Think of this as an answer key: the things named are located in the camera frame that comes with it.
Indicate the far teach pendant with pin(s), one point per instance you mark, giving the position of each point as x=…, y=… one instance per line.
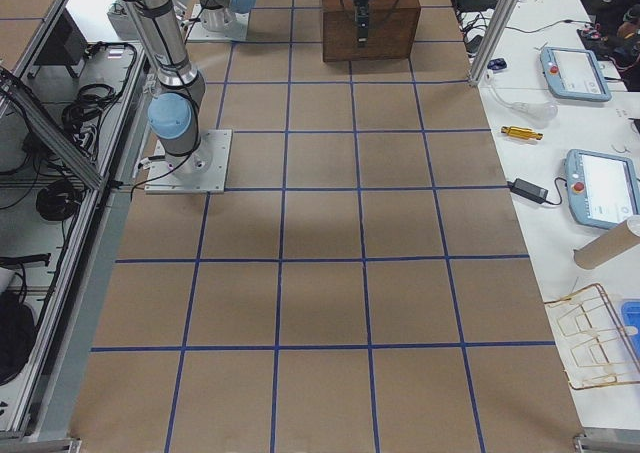
x=574, y=74

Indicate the gold wire rack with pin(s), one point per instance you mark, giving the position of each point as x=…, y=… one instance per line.
x=595, y=345

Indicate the aluminium frame post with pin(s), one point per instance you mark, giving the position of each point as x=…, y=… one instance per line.
x=496, y=27

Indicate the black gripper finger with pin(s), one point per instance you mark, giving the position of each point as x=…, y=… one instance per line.
x=362, y=20

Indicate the teach pendant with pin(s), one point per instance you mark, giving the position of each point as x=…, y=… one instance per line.
x=602, y=189
x=574, y=74

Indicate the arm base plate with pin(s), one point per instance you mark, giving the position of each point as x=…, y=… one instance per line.
x=204, y=172
x=197, y=33

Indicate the small blue black device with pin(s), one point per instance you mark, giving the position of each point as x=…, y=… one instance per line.
x=497, y=64

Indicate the cardboard tube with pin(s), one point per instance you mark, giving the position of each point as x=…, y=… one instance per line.
x=609, y=245

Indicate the near teach pendant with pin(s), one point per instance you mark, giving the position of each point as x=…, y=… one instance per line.
x=602, y=189

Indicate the black power adapter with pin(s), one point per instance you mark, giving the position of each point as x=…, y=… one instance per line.
x=528, y=190

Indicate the brown paper table mat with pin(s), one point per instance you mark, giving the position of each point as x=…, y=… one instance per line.
x=361, y=286

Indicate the blue plastic container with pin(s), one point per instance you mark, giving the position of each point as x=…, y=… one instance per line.
x=630, y=315

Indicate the dark wooden drawer cabinet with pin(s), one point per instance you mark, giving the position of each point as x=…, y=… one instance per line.
x=393, y=25

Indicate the clear light bulb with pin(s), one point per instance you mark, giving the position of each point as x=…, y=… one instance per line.
x=540, y=112

